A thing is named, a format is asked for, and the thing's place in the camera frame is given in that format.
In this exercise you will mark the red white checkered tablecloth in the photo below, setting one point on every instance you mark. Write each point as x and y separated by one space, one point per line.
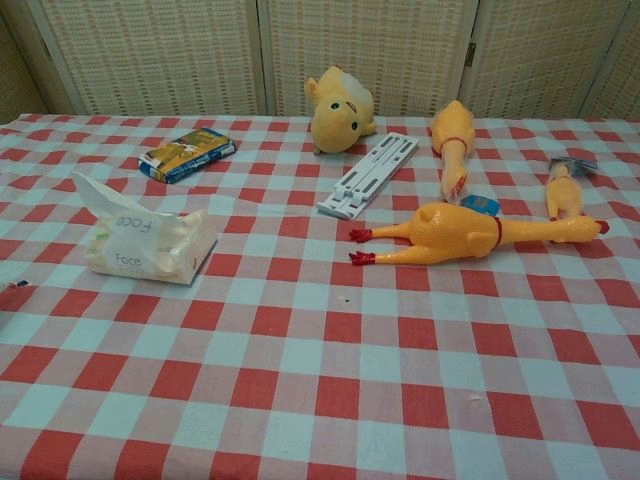
320 320

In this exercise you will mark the yellow and white tissue pack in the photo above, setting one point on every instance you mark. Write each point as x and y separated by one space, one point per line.
150 245

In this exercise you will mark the white folding stand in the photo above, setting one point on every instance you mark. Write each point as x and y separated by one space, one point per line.
370 170

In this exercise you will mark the yellow plush toy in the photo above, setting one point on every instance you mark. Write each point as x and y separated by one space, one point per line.
340 112

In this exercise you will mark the large yellow rubber chicken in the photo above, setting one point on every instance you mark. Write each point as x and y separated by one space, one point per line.
450 232

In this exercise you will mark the blue snack box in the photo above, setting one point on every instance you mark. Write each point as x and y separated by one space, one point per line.
187 153

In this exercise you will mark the blue paper tag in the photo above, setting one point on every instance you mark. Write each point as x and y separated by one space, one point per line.
480 203

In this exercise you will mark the medium yellow rubber chicken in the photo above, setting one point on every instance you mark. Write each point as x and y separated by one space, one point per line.
452 135

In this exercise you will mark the beige woven folding screen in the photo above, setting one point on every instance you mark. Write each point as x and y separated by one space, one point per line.
320 55

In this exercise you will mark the brass screen hinge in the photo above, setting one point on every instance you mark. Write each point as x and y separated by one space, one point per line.
470 53

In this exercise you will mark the small yellow rubber chicken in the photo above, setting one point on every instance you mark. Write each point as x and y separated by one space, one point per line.
562 197

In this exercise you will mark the grey card tag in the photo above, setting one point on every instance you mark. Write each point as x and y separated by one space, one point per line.
575 165

